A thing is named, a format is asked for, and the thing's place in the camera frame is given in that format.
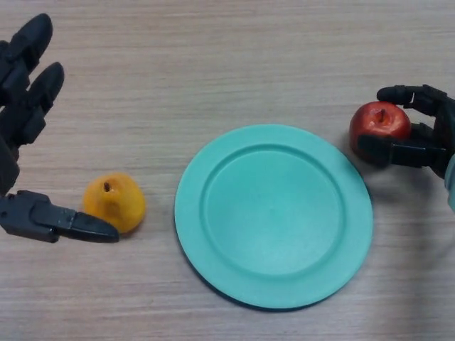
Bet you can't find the red apple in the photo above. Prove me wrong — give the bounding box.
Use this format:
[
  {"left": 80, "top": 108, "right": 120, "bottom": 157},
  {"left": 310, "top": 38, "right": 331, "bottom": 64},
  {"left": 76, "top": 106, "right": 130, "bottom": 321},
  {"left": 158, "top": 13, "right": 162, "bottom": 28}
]
[{"left": 348, "top": 101, "right": 412, "bottom": 164}]

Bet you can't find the green round plate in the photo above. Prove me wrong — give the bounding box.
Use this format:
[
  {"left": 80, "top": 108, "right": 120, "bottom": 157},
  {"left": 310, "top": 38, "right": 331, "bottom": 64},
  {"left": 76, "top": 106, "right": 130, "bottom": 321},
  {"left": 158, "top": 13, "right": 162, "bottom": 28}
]
[{"left": 173, "top": 123, "right": 374, "bottom": 313}]

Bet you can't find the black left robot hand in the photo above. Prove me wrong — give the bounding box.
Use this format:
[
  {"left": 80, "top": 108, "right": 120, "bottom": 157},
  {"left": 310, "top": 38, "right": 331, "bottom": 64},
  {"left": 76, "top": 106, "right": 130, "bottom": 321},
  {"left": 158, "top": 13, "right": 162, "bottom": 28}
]
[{"left": 0, "top": 13, "right": 120, "bottom": 244}]

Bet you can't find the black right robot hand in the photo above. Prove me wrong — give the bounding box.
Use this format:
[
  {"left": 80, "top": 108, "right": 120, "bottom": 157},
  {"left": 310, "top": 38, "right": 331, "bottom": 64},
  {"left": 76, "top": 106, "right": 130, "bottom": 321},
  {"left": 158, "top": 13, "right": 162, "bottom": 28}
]
[{"left": 357, "top": 84, "right": 455, "bottom": 180}]

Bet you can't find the yellow orange pear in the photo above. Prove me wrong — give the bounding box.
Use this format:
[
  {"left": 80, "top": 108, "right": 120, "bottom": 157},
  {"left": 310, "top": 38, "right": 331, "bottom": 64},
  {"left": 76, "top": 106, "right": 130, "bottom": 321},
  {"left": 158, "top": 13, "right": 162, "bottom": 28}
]
[{"left": 82, "top": 172, "right": 146, "bottom": 235}]

